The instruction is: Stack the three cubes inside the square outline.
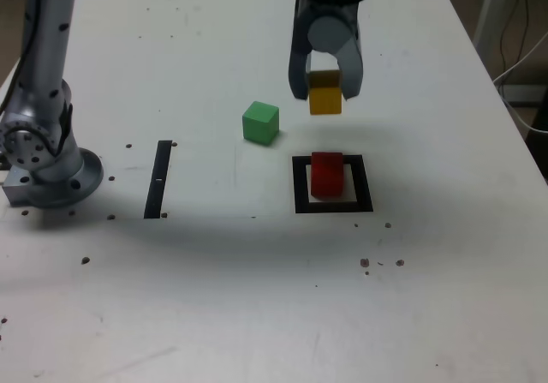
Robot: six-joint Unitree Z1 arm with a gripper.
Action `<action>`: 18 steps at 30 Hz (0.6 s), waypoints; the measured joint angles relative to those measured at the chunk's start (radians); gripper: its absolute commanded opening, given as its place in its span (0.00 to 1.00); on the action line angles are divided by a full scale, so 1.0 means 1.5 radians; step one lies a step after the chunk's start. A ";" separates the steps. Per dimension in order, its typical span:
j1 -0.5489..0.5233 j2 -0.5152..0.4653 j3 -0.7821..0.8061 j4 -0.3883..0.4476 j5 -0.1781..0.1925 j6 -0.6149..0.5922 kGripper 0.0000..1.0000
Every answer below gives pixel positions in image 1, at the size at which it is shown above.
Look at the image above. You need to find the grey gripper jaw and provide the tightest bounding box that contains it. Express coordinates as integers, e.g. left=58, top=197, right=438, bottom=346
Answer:
left=288, top=0, right=316, bottom=100
left=307, top=15, right=366, bottom=103

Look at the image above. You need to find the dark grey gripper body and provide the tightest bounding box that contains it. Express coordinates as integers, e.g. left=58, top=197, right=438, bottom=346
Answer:
left=313, top=0, right=359, bottom=38

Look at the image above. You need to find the yellow cube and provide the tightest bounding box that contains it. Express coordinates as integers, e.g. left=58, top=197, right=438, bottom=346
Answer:
left=307, top=69, right=344, bottom=117

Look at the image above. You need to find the green cube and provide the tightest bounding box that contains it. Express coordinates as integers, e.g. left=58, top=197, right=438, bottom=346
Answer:
left=241, top=100, right=280, bottom=147

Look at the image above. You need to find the red cube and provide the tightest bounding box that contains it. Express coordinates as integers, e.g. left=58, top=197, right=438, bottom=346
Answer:
left=310, top=151, right=346, bottom=199

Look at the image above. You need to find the black tape square outline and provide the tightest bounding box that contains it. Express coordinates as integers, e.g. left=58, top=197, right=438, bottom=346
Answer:
left=291, top=154, right=374, bottom=215

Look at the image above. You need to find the black tape strip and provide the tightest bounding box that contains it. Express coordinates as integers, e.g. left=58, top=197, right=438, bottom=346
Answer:
left=143, top=140, right=173, bottom=220

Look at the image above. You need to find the white post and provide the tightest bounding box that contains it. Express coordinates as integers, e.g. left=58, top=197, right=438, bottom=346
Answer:
left=473, top=0, right=513, bottom=72

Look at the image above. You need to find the white cable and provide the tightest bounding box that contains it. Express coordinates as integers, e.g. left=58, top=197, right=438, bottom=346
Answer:
left=494, top=27, right=548, bottom=135

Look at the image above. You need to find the thin dark cable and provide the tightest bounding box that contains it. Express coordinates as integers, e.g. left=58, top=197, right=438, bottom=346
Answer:
left=499, top=0, right=533, bottom=74

